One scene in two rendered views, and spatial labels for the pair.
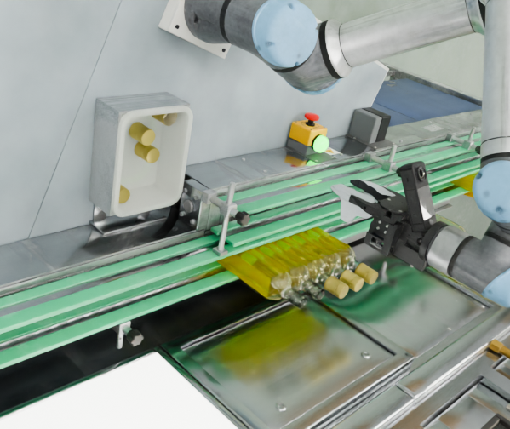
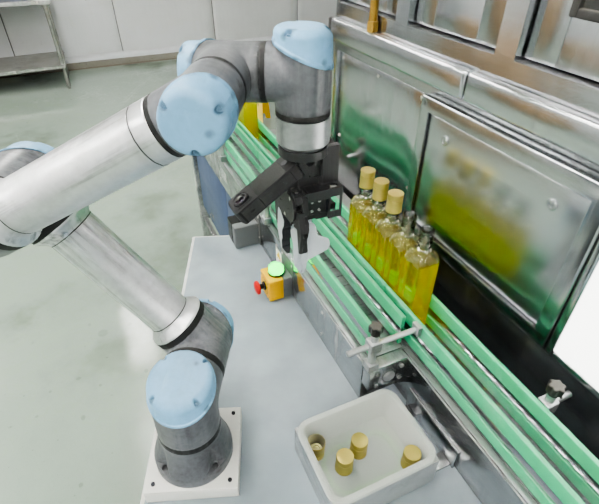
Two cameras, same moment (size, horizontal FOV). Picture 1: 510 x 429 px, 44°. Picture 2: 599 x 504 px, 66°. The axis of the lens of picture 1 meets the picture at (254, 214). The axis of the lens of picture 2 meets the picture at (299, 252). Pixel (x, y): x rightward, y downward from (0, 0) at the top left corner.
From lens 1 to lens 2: 42 cm
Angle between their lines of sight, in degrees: 8
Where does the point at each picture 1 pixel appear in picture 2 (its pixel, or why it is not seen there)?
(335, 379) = (487, 160)
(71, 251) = (496, 488)
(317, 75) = (209, 328)
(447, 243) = (296, 136)
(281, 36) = (183, 395)
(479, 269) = (305, 87)
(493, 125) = (135, 165)
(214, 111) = (291, 385)
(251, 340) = (488, 255)
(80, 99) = not seen: outside the picture
